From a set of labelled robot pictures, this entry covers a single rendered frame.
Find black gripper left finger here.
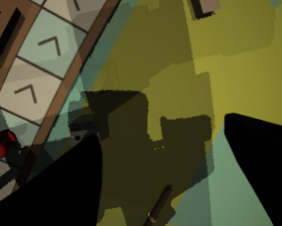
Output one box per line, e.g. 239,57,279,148
0,134,102,226

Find black die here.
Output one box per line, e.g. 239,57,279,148
70,120,100,148

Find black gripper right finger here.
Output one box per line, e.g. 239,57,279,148
223,113,282,226

